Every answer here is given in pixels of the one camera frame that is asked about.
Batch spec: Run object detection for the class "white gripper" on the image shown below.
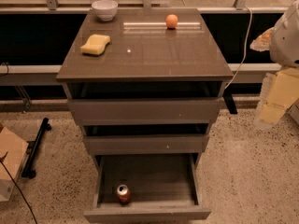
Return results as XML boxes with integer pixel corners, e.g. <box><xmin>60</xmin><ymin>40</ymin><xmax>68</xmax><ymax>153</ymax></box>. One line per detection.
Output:
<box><xmin>249</xmin><ymin>0</ymin><xmax>299</xmax><ymax>130</ymax></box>

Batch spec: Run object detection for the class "red coke can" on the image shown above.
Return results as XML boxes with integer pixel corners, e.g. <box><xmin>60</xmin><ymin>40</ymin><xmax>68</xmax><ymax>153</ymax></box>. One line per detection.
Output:
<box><xmin>117</xmin><ymin>184</ymin><xmax>131</xmax><ymax>204</ymax></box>

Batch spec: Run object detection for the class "grey drawer cabinet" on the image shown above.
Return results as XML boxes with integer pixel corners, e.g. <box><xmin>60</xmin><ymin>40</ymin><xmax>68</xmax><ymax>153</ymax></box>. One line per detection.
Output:
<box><xmin>55</xmin><ymin>7</ymin><xmax>235</xmax><ymax>224</ymax></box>

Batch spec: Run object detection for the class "grey bottom drawer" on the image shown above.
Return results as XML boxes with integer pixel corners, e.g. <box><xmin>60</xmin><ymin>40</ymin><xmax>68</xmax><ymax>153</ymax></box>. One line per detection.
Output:
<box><xmin>84</xmin><ymin>154</ymin><xmax>210</xmax><ymax>223</ymax></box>

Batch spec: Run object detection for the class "grey drawer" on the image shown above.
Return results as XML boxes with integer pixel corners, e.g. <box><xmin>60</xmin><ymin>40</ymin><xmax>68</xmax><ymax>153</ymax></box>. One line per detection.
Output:
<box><xmin>64</xmin><ymin>81</ymin><xmax>223</xmax><ymax>126</ymax></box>
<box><xmin>83</xmin><ymin>123</ymin><xmax>209</xmax><ymax>155</ymax></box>
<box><xmin>84</xmin><ymin>154</ymin><xmax>210</xmax><ymax>223</ymax></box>

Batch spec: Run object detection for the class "grey top drawer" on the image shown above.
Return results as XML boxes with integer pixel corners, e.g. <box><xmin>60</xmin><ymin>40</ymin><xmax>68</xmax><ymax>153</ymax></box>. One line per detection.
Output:
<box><xmin>64</xmin><ymin>81</ymin><xmax>223</xmax><ymax>126</ymax></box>

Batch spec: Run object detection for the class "grey middle drawer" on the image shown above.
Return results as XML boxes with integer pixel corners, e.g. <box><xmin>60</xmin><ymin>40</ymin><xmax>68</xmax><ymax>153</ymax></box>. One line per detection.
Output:
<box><xmin>83</xmin><ymin>123</ymin><xmax>209</xmax><ymax>155</ymax></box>

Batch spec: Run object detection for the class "orange fruit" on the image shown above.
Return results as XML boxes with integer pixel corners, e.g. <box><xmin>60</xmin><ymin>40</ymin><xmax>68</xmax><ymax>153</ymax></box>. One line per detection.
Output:
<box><xmin>165</xmin><ymin>14</ymin><xmax>178</xmax><ymax>29</ymax></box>

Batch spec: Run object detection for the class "white bowl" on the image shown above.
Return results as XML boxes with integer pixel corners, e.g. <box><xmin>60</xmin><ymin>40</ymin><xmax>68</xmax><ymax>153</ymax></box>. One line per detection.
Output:
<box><xmin>92</xmin><ymin>0</ymin><xmax>118</xmax><ymax>21</ymax></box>

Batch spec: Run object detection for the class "yellow sponge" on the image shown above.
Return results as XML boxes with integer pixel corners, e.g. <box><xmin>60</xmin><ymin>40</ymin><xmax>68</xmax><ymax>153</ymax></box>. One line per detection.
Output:
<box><xmin>80</xmin><ymin>35</ymin><xmax>110</xmax><ymax>55</ymax></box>

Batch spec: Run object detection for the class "black metal bar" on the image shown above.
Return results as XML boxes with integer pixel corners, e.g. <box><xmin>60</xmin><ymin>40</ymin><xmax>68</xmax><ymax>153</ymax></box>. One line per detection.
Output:
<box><xmin>21</xmin><ymin>118</ymin><xmax>51</xmax><ymax>178</ymax></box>

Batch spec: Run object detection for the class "cardboard box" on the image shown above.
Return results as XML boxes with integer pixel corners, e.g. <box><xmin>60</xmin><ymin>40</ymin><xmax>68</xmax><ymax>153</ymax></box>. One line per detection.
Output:
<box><xmin>0</xmin><ymin>124</ymin><xmax>28</xmax><ymax>202</ymax></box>

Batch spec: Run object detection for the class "grey window rail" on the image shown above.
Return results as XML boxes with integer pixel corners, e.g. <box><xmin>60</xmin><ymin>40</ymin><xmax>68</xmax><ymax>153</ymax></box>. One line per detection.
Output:
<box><xmin>0</xmin><ymin>63</ymin><xmax>281</xmax><ymax>86</ymax></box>

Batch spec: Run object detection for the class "white cable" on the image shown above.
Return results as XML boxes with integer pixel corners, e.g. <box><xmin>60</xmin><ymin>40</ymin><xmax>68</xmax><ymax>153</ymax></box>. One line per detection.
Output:
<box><xmin>223</xmin><ymin>6</ymin><xmax>254</xmax><ymax>90</ymax></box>

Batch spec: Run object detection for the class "black cable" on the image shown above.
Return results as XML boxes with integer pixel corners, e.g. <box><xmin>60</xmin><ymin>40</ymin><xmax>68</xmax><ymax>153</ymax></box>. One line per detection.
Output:
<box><xmin>0</xmin><ymin>151</ymin><xmax>39</xmax><ymax>224</ymax></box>

